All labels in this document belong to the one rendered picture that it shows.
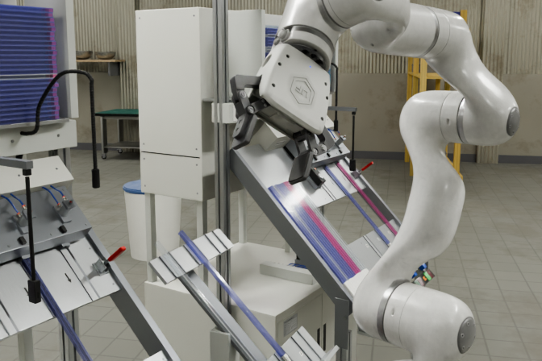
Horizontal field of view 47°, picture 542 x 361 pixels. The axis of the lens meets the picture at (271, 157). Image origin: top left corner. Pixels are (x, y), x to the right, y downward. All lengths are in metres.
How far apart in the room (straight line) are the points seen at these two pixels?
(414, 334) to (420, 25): 0.53
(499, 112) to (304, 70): 0.47
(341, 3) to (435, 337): 0.60
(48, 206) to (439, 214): 0.91
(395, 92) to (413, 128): 8.36
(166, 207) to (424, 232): 3.76
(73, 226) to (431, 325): 0.87
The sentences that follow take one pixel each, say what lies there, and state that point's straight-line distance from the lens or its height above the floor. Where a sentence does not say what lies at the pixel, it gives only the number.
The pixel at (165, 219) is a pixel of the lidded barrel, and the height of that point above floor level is 0.32.
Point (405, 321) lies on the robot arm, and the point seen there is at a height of 1.08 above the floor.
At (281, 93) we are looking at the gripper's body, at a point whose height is 1.50.
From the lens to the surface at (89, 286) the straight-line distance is 1.58.
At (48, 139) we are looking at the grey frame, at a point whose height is 1.34.
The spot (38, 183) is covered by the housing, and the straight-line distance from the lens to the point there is 1.60.
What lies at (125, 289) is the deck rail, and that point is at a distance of 1.61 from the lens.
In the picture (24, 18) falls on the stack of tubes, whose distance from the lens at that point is 1.59.
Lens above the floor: 1.54
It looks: 9 degrees down
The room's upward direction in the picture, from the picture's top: straight up
